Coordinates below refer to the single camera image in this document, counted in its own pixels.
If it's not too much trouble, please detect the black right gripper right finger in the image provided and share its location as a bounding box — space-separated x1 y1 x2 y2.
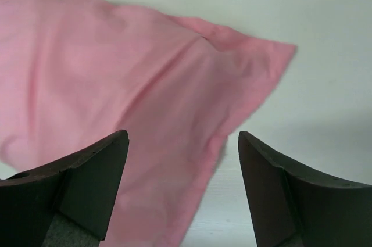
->
238 131 371 247

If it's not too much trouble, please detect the pink satin pillowcase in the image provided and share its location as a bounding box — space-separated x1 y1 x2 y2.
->
1 0 296 246

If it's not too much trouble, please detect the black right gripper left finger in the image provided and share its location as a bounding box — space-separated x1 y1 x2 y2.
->
1 130 128 247

